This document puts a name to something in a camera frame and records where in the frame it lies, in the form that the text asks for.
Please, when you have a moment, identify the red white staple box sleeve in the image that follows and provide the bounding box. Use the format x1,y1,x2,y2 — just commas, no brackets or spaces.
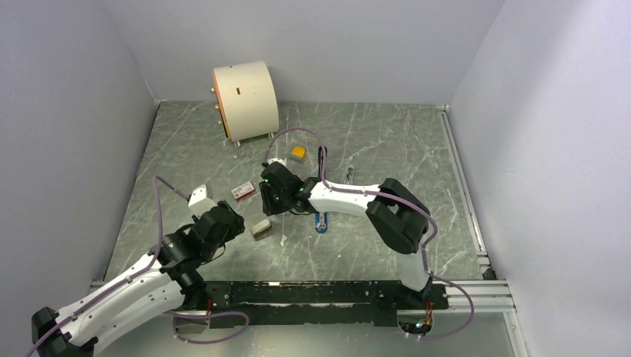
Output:
231,181,256,201

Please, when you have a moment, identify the beige brown small box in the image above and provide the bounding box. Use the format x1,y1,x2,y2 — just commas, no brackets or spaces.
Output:
250,219,272,240

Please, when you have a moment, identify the blue black stapler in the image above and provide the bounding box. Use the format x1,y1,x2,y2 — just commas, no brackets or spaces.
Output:
314,145,330,235

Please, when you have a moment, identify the light blue small box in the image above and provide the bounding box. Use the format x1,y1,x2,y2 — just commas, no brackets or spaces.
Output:
343,165,354,185

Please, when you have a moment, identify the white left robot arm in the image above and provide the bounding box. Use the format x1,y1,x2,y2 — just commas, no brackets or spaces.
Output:
27,201,245,356

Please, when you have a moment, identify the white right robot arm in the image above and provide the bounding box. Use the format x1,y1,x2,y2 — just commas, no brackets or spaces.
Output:
259,160,438,308

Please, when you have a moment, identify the yellow grey small box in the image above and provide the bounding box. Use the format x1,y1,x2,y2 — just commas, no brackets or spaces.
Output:
289,146,307,162

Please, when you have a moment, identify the beige cylindrical drum device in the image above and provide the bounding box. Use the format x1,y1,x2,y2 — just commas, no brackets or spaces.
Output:
211,61,280,147

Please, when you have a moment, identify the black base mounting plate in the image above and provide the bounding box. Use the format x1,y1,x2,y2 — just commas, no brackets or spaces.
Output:
198,280,449,327

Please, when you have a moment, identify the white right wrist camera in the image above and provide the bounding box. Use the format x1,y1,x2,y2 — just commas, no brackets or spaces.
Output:
267,158,286,167

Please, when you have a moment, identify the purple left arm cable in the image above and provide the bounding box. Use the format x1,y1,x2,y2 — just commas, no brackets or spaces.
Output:
25,175,251,357

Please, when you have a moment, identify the aluminium right side rail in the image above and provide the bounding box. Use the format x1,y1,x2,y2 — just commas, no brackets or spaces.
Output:
436,104,498,280

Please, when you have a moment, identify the aluminium rail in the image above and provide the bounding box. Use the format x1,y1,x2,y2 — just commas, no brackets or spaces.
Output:
83,278,516,316
436,104,498,280

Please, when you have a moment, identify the aluminium front rail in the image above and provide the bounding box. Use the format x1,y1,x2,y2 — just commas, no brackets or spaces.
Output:
83,278,516,316

